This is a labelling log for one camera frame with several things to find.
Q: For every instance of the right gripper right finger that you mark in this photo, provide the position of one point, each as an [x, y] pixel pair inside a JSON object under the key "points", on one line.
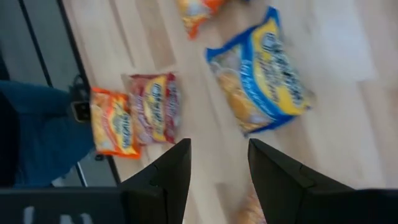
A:
{"points": [[289, 199]]}

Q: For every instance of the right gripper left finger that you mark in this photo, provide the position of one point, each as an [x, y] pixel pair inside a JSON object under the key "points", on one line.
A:
{"points": [[161, 193]]}

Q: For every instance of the orange Maruchan noodle pack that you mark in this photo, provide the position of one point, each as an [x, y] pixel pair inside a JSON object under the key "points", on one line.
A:
{"points": [[115, 124], [196, 15], [248, 211]]}

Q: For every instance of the red Maruchan noodle pack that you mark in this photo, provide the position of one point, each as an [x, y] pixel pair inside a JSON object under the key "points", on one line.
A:
{"points": [[155, 109]]}

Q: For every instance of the blue Maruchan noodle pack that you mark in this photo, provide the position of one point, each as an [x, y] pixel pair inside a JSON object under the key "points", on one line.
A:
{"points": [[270, 77]]}

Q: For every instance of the smartphone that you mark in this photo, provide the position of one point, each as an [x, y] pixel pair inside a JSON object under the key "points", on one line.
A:
{"points": [[81, 111]]}

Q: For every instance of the person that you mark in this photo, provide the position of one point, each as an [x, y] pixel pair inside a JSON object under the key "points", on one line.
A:
{"points": [[46, 140]]}

